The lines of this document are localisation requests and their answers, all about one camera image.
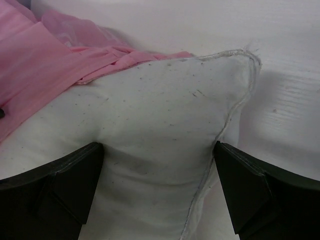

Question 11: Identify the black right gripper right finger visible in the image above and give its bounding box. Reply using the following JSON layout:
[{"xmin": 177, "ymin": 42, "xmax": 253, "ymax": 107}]
[{"xmin": 213, "ymin": 141, "xmax": 320, "ymax": 240}]

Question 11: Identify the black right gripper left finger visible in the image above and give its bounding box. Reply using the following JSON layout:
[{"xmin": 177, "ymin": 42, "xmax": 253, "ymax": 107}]
[{"xmin": 0, "ymin": 142, "xmax": 104, "ymax": 240}]

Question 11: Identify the white pillow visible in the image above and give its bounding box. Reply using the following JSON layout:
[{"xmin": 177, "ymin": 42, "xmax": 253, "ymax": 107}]
[{"xmin": 0, "ymin": 50, "xmax": 261, "ymax": 240}]

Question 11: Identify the pink floral pillowcase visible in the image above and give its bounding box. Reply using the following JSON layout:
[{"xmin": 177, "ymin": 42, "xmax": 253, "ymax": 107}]
[{"xmin": 0, "ymin": 0, "xmax": 191, "ymax": 140}]

